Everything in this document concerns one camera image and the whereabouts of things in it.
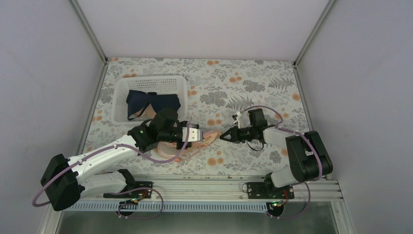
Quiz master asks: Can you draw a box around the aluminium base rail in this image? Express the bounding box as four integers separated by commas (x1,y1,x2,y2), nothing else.
87,175,343,203

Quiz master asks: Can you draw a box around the white slotted cable duct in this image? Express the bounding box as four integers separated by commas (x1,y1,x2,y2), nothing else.
66,201,267,213

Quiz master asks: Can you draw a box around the white plastic laundry basket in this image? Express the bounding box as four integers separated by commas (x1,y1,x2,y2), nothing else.
111,76,188,126

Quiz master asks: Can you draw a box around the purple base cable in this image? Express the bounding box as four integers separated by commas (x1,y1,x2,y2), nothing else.
266,182,312,220
116,186,165,220

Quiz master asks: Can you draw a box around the pink floral mesh laundry bag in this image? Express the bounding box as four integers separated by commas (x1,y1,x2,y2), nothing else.
154,131,222,162

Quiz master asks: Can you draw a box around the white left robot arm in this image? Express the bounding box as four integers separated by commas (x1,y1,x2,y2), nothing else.
32,108,203,211

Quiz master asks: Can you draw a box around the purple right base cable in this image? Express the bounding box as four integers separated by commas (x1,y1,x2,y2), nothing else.
266,182,312,220

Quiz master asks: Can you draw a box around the floral patterned tablecloth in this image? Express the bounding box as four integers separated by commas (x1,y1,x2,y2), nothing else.
83,57,309,177

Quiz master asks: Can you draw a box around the navy blue bra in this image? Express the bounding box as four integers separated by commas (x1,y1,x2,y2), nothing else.
126,90,181,120

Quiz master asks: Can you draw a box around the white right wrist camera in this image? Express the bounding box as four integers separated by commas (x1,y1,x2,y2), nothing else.
232,111,244,128

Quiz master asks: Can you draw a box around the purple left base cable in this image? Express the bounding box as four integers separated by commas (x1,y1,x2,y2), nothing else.
116,186,165,220

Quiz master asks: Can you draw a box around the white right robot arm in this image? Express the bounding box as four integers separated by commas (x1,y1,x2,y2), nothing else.
220,105,333,199

